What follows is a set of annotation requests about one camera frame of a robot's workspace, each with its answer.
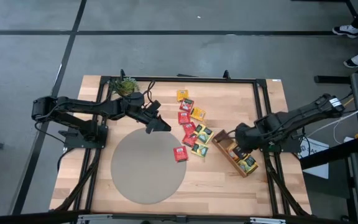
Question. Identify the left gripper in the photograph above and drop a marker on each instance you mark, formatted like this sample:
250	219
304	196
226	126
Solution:
137	107

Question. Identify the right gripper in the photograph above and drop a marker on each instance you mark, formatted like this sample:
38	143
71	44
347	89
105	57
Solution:
247	137

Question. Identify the orange tea bag packet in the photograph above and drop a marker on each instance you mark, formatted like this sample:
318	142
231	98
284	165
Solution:
232	149
182	95

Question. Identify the wooden compartment tray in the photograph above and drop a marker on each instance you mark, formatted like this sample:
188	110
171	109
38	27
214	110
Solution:
222	140

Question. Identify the round grey mat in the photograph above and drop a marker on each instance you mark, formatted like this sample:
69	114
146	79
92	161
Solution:
141	174

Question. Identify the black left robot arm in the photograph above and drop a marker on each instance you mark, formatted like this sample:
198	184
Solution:
82	105

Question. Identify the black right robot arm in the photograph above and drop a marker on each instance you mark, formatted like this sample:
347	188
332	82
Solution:
291	119

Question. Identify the yellow tea bag packet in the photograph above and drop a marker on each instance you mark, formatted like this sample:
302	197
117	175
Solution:
198	114

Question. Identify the potted green plant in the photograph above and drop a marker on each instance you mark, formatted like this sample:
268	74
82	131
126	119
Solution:
124	87

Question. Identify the white printed sheet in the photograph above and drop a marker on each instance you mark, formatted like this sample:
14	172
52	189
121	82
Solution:
317	168

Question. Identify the black beam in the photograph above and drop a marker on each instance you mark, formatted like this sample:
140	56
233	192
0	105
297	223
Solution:
331	154

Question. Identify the black desk foot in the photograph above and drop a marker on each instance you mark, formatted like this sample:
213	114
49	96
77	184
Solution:
331	79

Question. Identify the person's foot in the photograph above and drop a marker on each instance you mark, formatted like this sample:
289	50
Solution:
346	31
357	59

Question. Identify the black crossbar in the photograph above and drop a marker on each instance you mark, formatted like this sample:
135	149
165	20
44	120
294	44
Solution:
26	217

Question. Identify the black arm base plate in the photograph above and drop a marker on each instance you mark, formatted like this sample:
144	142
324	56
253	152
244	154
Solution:
287	146
73	143

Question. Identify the black aluminium table frame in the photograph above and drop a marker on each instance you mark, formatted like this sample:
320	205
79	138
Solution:
182	79

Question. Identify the silver bracket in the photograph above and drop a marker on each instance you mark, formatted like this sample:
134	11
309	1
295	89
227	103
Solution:
95	217
267	221

